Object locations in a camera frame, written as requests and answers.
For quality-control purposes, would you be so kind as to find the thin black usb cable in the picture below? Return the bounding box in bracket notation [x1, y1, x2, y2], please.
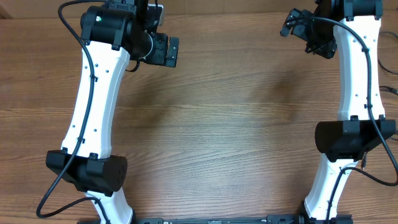
[361, 135, 398, 170]

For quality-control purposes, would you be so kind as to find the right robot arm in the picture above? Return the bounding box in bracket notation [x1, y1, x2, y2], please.
[267, 0, 396, 223]

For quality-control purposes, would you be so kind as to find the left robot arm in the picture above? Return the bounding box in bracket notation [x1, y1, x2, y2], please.
[45, 0, 179, 223]

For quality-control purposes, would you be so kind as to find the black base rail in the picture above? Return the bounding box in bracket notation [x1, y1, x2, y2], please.
[131, 215, 353, 224]

